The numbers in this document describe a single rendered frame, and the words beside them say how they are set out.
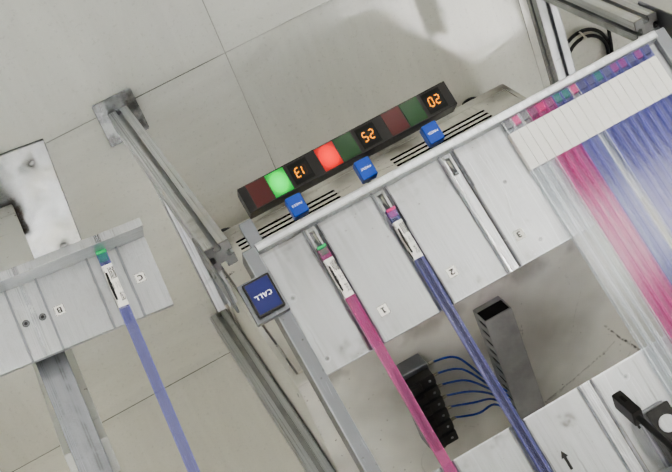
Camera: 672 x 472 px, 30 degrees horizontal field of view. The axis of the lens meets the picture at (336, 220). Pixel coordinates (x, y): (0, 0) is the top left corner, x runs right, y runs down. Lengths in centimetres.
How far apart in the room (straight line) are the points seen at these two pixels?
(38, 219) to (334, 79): 63
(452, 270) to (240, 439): 113
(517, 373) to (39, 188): 94
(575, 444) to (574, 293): 46
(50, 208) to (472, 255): 94
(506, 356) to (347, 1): 79
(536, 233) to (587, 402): 24
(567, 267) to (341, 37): 68
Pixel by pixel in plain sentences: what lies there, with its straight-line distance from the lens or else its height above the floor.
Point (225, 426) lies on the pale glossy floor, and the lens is 274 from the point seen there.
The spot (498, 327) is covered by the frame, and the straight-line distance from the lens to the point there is 203.
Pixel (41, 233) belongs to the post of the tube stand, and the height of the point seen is 1.
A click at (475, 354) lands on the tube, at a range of 171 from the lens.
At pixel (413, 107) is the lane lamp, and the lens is 181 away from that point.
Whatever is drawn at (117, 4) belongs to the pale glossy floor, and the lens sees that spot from 232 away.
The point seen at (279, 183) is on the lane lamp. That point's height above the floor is 66.
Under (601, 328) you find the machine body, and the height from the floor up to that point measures 62.
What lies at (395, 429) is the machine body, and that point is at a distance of 210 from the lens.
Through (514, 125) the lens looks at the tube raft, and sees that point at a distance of 180.
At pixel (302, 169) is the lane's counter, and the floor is 66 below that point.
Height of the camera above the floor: 220
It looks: 58 degrees down
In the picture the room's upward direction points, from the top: 136 degrees clockwise
